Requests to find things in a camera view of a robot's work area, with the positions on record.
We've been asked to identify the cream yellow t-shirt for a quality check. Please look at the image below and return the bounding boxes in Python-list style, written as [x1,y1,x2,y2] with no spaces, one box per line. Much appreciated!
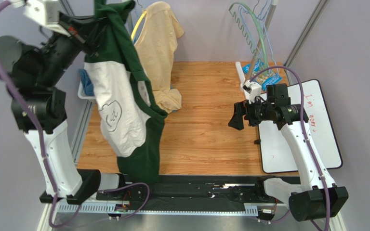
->
[134,1,184,113]

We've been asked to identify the yellow plastic hanger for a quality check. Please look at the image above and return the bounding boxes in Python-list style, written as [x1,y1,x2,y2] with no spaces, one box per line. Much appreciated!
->
[131,10,147,42]

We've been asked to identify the green plastic hanger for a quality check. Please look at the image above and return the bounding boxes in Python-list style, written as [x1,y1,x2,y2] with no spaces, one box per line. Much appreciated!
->
[228,1,263,61]

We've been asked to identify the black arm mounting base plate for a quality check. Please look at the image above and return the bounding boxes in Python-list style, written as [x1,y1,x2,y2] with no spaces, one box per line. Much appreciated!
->
[95,175,279,203]

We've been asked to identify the blue garment in basket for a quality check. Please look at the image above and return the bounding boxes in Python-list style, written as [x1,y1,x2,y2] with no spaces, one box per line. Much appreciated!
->
[78,69,94,96]

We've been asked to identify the white plastic laundry basket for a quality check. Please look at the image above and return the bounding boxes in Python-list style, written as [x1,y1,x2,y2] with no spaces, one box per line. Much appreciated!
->
[77,82,96,103]

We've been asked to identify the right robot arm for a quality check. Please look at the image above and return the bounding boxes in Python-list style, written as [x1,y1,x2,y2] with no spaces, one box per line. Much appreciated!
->
[228,83,349,221]

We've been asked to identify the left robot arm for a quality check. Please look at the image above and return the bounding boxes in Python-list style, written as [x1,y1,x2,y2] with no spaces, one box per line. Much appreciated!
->
[0,13,107,205]

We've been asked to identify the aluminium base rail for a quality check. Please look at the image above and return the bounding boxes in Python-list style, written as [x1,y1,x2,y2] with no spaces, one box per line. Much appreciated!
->
[37,198,346,231]

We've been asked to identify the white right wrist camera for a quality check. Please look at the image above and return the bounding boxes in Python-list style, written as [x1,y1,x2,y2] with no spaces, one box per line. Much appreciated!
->
[241,80,262,103]

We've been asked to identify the white clothes rack base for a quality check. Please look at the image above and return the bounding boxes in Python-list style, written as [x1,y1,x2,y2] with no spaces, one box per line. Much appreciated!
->
[235,62,262,103]

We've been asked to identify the blue wire hanger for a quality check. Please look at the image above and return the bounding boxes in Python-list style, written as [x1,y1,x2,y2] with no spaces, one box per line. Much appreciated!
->
[234,0,279,78]

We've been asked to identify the aluminium frame post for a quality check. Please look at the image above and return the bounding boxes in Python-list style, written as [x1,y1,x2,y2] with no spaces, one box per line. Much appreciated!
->
[59,0,75,16]
[284,0,330,67]

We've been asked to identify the aluminium frame post left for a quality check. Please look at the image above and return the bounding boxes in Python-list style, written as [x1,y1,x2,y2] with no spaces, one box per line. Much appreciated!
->
[59,0,75,16]

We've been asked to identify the white dry-erase board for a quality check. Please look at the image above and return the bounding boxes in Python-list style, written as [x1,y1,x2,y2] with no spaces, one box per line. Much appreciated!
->
[257,79,344,174]

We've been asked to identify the aluminium frame post right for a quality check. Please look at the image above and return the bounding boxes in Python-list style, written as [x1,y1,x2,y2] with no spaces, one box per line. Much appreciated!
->
[284,0,330,67]

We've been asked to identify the silver clothes rack pole right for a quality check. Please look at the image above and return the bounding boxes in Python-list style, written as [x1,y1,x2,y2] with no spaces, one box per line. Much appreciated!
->
[246,0,279,80]

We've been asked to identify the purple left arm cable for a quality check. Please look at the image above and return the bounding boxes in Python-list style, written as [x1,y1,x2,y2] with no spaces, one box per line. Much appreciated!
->
[0,0,151,229]

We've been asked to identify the green and white t-shirt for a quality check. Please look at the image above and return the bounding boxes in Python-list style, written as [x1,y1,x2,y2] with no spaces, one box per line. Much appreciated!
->
[84,0,167,184]

